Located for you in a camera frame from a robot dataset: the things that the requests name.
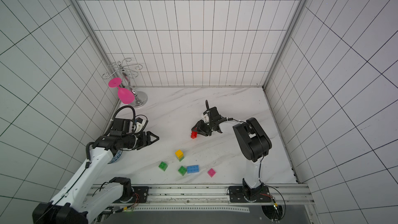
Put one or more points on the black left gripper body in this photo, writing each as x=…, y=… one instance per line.
x=141, y=143

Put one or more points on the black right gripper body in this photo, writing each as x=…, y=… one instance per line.
x=205, y=127

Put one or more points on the red lego brick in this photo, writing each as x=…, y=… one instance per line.
x=194, y=134

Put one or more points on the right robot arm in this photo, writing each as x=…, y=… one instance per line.
x=252, y=140

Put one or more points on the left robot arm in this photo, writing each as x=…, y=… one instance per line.
x=71, y=204

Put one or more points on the blue lego brick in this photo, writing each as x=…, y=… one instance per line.
x=193, y=169

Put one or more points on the magenta lego brick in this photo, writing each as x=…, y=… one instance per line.
x=211, y=172

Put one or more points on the patterned ceramic plate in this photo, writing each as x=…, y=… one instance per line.
x=116, y=157

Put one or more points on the metal glass rack stand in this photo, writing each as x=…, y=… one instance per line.
x=128, y=71

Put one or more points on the pink plastic wine glass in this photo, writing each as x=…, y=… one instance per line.
x=125, y=95

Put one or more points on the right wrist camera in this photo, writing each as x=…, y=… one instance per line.
x=205, y=118

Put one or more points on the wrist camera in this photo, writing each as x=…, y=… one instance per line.
x=205, y=118
x=140, y=124

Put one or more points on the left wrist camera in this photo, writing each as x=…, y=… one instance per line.
x=140, y=124

